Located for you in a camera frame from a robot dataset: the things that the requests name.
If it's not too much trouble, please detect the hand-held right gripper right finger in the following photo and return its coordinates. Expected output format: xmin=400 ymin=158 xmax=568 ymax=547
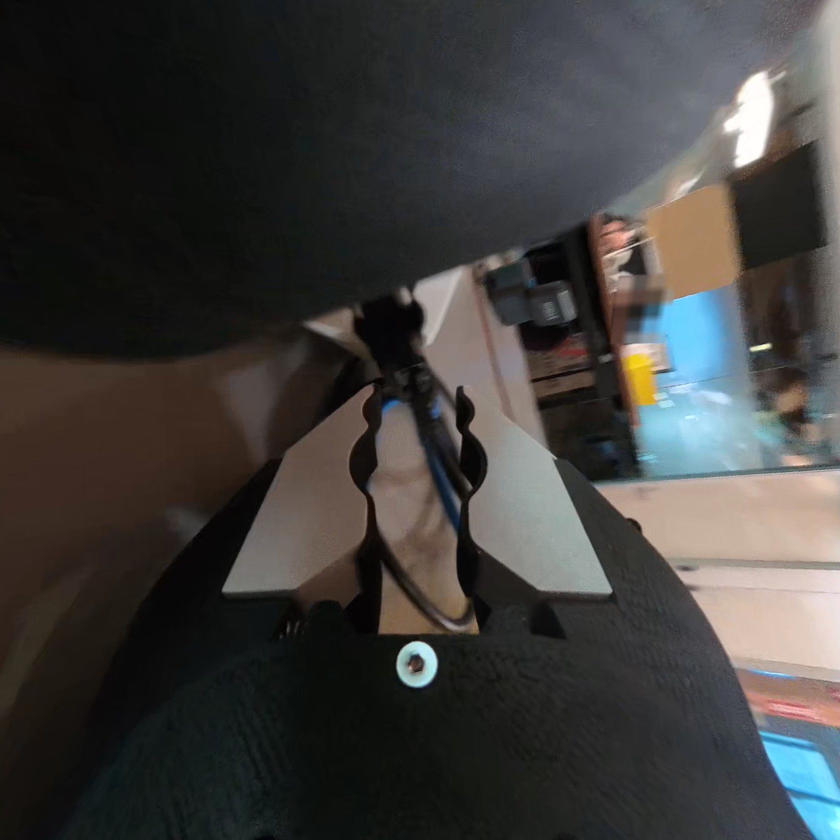
xmin=455 ymin=386 xmax=615 ymax=602

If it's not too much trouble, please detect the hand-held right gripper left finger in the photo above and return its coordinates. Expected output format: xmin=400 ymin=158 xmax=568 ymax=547
xmin=222 ymin=384 xmax=385 ymax=621

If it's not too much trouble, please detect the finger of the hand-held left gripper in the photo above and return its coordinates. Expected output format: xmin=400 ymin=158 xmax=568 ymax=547
xmin=415 ymin=271 xmax=466 ymax=346
xmin=303 ymin=307 xmax=361 ymax=346

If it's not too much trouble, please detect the black ethernet splitter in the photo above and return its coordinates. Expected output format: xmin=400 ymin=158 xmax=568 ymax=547
xmin=357 ymin=289 xmax=429 ymax=396

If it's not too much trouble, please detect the blue ethernet cable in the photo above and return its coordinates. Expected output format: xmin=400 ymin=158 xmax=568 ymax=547
xmin=384 ymin=387 xmax=464 ymax=534

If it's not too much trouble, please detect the black ethernet cable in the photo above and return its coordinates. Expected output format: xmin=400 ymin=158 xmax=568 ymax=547
xmin=367 ymin=394 xmax=478 ymax=632

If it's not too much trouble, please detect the dark grey device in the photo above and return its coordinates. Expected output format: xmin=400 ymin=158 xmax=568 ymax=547
xmin=486 ymin=262 xmax=580 ymax=327

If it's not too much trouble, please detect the wooden edged desk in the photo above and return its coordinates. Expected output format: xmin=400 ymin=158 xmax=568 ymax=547
xmin=588 ymin=213 xmax=643 ymax=429

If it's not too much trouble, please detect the small yellow plastic bin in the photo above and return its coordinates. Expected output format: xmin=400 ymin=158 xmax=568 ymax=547
xmin=620 ymin=354 xmax=658 ymax=409

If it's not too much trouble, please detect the black wall monitor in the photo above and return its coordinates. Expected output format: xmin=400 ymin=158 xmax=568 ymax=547
xmin=730 ymin=140 xmax=829 ymax=271

